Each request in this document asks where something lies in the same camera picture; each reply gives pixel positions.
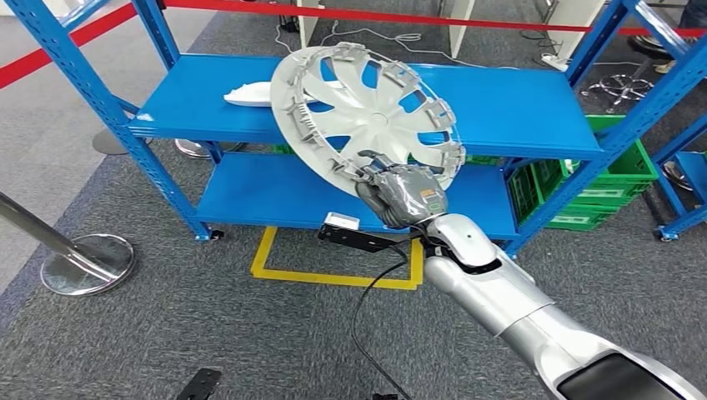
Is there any chrome round stanchion base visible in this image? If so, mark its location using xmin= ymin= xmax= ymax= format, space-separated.
xmin=661 ymin=160 xmax=694 ymax=193
xmin=174 ymin=138 xmax=247 ymax=162

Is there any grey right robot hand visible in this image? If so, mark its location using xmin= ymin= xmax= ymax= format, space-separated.
xmin=354 ymin=150 xmax=449 ymax=230

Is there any wide white table leg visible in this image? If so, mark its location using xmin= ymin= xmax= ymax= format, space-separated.
xmin=544 ymin=0 xmax=607 ymax=58

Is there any black camera cable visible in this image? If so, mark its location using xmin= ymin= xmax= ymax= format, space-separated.
xmin=351 ymin=242 xmax=428 ymax=400

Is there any white power strip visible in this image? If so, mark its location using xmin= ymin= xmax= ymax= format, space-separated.
xmin=539 ymin=52 xmax=570 ymax=73

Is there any white floor cable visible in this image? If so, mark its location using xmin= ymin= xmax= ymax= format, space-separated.
xmin=274 ymin=21 xmax=520 ymax=70

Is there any red barrier belt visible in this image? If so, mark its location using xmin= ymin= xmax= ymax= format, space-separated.
xmin=164 ymin=0 xmax=707 ymax=38
xmin=0 ymin=2 xmax=138 ymax=91

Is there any chrome stanchion post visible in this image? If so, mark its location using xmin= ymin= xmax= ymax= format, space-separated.
xmin=0 ymin=191 xmax=137 ymax=298

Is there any blue metal shelf rack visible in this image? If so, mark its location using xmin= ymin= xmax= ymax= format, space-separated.
xmin=651 ymin=112 xmax=707 ymax=243
xmin=5 ymin=0 xmax=707 ymax=259

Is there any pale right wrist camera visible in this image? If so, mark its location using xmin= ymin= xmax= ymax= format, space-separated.
xmin=323 ymin=212 xmax=362 ymax=232

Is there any white curved car part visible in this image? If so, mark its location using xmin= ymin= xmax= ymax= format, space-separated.
xmin=223 ymin=79 xmax=333 ymax=108

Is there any silver wheel hubcap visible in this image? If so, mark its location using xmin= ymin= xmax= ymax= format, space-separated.
xmin=269 ymin=42 xmax=467 ymax=198

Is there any chrome chair base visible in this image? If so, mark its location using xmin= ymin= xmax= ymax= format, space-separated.
xmin=586 ymin=74 xmax=656 ymax=115

